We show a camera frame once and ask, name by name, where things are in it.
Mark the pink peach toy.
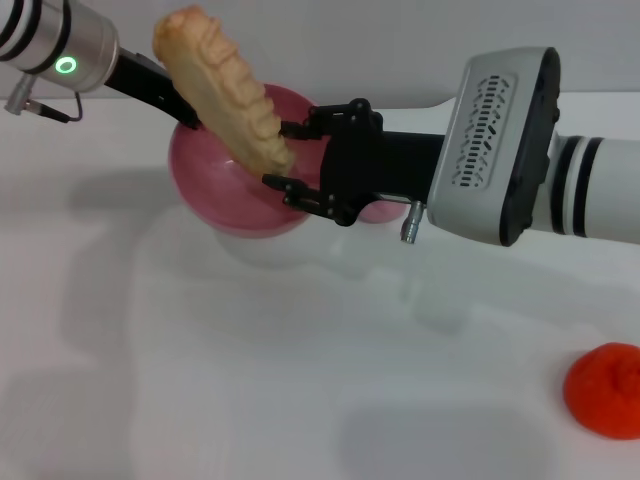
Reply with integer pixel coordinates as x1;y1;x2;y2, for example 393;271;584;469
358;200;407;224

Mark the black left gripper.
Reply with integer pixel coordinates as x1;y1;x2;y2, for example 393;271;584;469
103;46;204;133

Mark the right wrist camera housing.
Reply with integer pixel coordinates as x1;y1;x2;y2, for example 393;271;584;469
427;46;562;248

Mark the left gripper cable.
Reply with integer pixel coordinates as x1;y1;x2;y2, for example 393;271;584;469
3;73;84;123

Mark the orange striped long bread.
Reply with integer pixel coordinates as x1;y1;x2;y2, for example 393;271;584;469
152;4;297;177

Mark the red orange round toy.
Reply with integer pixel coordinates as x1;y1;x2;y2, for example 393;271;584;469
563;341;640;441

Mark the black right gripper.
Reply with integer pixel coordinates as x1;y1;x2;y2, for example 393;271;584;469
261;97;447;229

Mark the pink plastic bowl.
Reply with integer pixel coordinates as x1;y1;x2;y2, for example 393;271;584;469
168;83;327;242

